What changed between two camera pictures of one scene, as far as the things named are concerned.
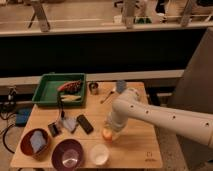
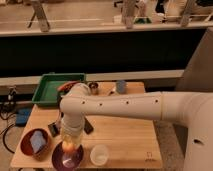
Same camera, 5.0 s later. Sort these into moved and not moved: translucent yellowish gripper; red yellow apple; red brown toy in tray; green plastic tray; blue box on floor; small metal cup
Moved: translucent yellowish gripper; red yellow apple
Not moved: blue box on floor; red brown toy in tray; green plastic tray; small metal cup
